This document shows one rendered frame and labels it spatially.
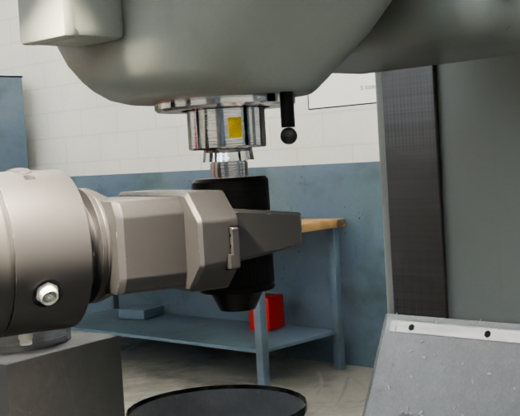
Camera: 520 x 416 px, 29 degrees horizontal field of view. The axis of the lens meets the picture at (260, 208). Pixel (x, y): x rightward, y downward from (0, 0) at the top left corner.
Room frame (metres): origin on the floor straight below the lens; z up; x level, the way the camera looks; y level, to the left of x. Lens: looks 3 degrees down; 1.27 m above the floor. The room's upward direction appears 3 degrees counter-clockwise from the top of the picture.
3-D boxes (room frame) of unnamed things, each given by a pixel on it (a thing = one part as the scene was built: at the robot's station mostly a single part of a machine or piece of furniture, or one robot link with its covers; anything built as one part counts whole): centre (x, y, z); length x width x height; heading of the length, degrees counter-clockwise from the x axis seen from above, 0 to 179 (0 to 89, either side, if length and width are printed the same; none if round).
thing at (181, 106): (0.61, 0.02, 1.31); 0.09 x 0.09 x 0.01
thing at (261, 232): (0.59, 0.00, 1.23); 0.06 x 0.02 x 0.03; 122
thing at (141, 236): (0.56, 0.09, 1.23); 0.13 x 0.12 x 0.10; 32
